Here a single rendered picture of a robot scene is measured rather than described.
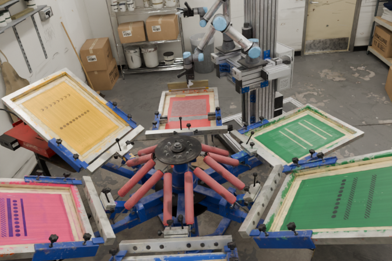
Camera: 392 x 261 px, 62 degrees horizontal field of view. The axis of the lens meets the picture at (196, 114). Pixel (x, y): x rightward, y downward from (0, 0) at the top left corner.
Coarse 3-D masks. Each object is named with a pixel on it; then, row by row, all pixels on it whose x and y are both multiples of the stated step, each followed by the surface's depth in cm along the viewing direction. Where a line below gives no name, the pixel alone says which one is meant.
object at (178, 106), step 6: (186, 96) 337; (174, 102) 329; (180, 102) 328; (186, 102) 326; (168, 108) 319; (174, 108) 318; (180, 108) 317; (186, 108) 316; (168, 114) 309; (174, 114) 308; (180, 114) 307; (186, 114) 306; (168, 120) 300; (168, 126) 291; (174, 126) 290; (186, 126) 288
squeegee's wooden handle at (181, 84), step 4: (196, 80) 323; (200, 80) 322; (204, 80) 321; (168, 84) 323; (172, 84) 323; (176, 84) 323; (180, 84) 323; (184, 84) 323; (196, 84) 323; (200, 84) 323; (204, 84) 323; (168, 88) 325; (172, 88) 325; (176, 88) 325; (180, 88) 325; (184, 88) 325
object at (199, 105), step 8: (192, 96) 336; (200, 96) 335; (208, 96) 333; (192, 104) 321; (200, 104) 320; (208, 104) 319; (192, 112) 308; (200, 112) 307; (192, 120) 296; (200, 120) 295
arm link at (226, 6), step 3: (228, 0) 346; (222, 3) 351; (225, 3) 348; (228, 3) 348; (225, 6) 350; (228, 6) 350; (225, 9) 351; (228, 9) 351; (225, 12) 353; (228, 12) 353; (225, 15) 355; (228, 15) 354; (225, 18) 356; (228, 18) 356; (231, 24) 360
